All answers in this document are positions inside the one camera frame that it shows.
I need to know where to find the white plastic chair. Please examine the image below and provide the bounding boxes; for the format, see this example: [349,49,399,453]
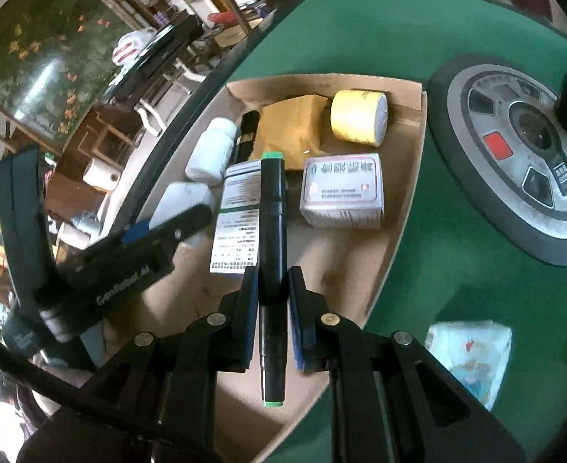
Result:
[136,53,208,137]

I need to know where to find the cardboard box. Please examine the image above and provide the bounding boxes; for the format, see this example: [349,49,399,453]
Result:
[95,73,429,463]

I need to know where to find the white plastic bottle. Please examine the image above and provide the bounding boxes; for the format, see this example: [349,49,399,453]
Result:
[185,118,238,186]

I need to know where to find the white paper roll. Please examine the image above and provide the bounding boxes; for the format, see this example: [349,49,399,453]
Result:
[83,157,122,189]

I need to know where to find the printed tissue packet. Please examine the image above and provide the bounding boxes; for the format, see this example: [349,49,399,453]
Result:
[424,319,513,411]

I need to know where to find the black braided cable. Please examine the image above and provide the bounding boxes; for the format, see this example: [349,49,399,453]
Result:
[0,325,221,463]

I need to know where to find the white pink medicine box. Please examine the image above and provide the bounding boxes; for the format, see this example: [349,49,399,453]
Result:
[299,153,385,230]

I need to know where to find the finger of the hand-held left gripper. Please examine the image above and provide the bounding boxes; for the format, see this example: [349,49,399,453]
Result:
[122,203,213,252]

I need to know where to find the white medicine box green label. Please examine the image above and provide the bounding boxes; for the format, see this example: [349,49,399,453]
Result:
[208,160,265,275]

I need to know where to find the wall picture with orange fish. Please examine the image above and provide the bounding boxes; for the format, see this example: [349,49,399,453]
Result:
[0,0,134,140]

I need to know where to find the black chair backrest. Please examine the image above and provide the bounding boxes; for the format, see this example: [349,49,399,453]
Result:
[114,14,204,102]

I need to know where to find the red and white plastic bag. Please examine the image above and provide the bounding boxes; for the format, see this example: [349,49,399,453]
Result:
[112,29,156,66]

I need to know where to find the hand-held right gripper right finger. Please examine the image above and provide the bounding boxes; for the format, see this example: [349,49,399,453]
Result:
[287,265,528,463]

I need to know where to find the brown paper packet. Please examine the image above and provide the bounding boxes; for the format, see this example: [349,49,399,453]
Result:
[249,94,330,172]

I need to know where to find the black marker with green caps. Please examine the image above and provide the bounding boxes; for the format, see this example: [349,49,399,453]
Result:
[258,151,288,407]

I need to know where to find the black slim case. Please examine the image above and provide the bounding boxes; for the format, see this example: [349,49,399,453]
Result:
[229,110,261,165]

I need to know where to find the round grey table control panel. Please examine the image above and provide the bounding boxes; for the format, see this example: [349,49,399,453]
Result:
[428,53,567,267]

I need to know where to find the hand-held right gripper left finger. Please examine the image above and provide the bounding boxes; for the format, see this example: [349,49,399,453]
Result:
[15,265,260,463]

